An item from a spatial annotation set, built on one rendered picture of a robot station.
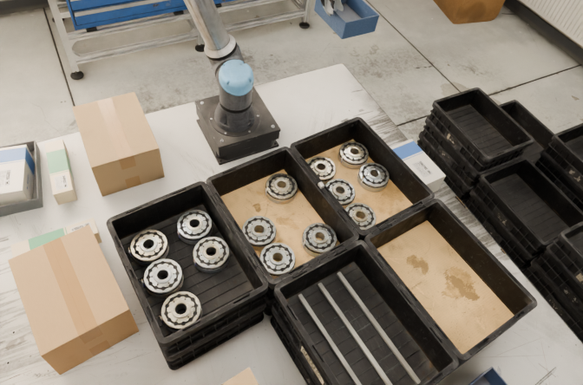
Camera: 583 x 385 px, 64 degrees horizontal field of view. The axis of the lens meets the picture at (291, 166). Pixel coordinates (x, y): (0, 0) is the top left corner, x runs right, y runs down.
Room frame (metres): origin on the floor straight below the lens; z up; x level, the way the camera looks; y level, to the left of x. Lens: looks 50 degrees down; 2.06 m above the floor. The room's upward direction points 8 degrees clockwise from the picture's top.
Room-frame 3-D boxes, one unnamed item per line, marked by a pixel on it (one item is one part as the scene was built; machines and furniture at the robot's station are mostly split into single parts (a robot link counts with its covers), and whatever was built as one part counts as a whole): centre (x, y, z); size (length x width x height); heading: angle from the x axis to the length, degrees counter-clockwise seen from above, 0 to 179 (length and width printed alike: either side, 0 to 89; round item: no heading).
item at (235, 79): (1.24, 0.23, 0.97); 0.13 x 0.12 x 0.14; 25
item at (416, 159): (1.16, -0.45, 0.75); 0.20 x 0.12 x 0.09; 36
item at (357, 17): (1.57, -0.12, 1.10); 0.20 x 0.15 x 0.07; 35
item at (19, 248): (0.66, 0.68, 0.73); 0.24 x 0.06 x 0.06; 124
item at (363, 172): (1.01, -0.28, 0.86); 0.10 x 0.10 x 0.01
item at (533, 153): (1.88, -1.20, 0.26); 0.40 x 0.30 x 0.23; 33
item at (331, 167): (1.01, -0.10, 0.86); 0.10 x 0.10 x 0.01
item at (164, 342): (0.59, 0.25, 0.92); 0.40 x 0.30 x 0.02; 39
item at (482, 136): (1.66, -0.86, 0.37); 0.40 x 0.30 x 0.45; 33
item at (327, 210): (0.78, 0.01, 0.87); 0.40 x 0.30 x 0.11; 39
